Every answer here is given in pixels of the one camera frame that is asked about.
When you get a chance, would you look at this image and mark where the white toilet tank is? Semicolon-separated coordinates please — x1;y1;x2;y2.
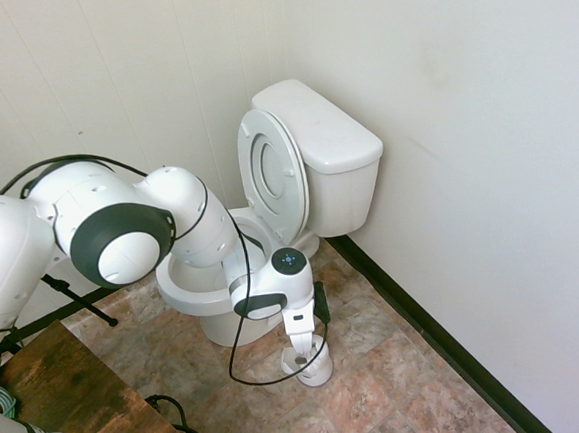
300;149;390;240

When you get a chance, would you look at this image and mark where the brown wooden table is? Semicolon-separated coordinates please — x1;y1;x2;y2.
0;308;210;433

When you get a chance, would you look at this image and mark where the white toilet brush holder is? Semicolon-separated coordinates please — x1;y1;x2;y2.
278;336;336;391

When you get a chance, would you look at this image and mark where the long black baseboard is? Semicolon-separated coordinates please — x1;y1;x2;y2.
326;219;556;433

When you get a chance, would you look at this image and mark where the white toilet bowl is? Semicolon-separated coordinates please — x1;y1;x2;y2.
150;201;329;354

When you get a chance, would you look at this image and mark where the white toilet tank lid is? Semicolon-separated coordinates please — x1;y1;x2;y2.
249;72;386;181

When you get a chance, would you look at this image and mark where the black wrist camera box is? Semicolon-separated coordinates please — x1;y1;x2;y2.
313;280;333;326

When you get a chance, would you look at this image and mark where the black floor cable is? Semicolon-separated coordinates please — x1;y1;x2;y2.
143;390;224;433

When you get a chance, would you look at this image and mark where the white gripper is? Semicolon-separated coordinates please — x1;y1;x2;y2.
280;299;323;368

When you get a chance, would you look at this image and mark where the black camera tripod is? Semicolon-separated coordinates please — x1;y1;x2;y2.
0;259;121;357

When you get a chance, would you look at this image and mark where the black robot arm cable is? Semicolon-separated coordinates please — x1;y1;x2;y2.
0;134;337;406

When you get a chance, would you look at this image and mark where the white toilet seat with lid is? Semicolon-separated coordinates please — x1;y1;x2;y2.
233;104;315;249

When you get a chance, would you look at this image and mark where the short black baseboard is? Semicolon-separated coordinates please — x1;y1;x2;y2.
2;259;166;346

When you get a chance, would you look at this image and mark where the white toilet brush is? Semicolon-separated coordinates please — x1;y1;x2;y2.
299;341;331;377

